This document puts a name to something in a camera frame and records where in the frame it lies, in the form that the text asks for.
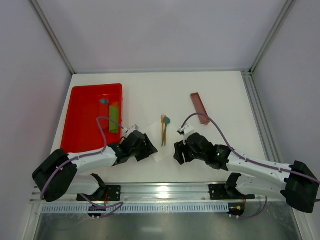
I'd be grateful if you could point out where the white paper napkin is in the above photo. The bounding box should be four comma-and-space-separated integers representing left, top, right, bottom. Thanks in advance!
145, 121, 181, 163

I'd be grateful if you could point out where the teal plastic spoon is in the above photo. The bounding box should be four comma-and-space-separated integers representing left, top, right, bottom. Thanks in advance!
161, 115, 171, 147

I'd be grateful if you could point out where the orange plastic fork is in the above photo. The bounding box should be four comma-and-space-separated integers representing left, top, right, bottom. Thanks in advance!
161, 114, 166, 146

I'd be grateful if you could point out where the brown utensil case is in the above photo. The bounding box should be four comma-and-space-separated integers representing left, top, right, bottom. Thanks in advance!
190, 92, 210, 125

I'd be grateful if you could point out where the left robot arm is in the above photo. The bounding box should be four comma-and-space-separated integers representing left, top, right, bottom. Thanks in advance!
32, 130, 158, 203

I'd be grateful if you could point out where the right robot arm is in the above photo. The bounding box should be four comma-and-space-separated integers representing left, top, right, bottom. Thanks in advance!
173, 133, 320, 214

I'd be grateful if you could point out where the green rolled napkin bundle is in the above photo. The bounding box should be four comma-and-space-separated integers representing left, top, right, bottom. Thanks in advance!
109, 101, 120, 134

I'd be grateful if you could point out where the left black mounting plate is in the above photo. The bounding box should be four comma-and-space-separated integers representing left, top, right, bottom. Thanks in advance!
105, 185, 121, 202

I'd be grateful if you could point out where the black mounting plate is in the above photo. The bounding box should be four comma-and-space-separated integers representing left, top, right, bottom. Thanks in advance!
208, 183, 255, 200
105, 185, 121, 202

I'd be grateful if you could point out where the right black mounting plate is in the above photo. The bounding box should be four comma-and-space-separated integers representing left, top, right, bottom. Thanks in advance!
208, 183, 255, 200

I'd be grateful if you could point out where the red plastic tray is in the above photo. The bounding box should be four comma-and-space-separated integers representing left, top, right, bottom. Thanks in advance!
60, 83, 123, 153

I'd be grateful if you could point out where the teal spoon in tray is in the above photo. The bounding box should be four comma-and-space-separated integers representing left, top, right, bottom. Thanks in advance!
99, 98, 109, 105

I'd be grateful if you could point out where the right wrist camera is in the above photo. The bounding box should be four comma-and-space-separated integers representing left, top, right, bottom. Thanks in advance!
177, 123, 195, 144

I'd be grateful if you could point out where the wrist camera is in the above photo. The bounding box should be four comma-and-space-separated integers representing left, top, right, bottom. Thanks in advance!
123, 124, 139, 136
177, 123, 195, 144

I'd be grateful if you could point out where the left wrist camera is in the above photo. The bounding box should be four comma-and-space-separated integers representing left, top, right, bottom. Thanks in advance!
123, 124, 139, 136

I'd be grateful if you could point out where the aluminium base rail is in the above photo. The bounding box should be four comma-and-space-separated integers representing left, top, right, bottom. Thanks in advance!
29, 181, 305, 203

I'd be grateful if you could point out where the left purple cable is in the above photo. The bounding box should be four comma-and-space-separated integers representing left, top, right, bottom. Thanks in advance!
39, 116, 128, 201

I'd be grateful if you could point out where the slotted cable duct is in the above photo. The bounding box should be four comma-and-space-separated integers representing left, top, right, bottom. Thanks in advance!
41, 202, 229, 214

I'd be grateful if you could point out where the right side aluminium rail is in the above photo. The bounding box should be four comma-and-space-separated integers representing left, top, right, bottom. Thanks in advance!
241, 69, 282, 163

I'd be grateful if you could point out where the left aluminium frame post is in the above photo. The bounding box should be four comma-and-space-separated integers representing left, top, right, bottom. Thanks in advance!
28, 0, 76, 75

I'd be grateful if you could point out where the aluminium frame post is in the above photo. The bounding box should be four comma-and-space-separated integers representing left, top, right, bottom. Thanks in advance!
249, 0, 297, 75
28, 0, 76, 75

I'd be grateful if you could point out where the right aluminium frame post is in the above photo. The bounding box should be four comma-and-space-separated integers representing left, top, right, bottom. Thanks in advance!
249, 0, 297, 75

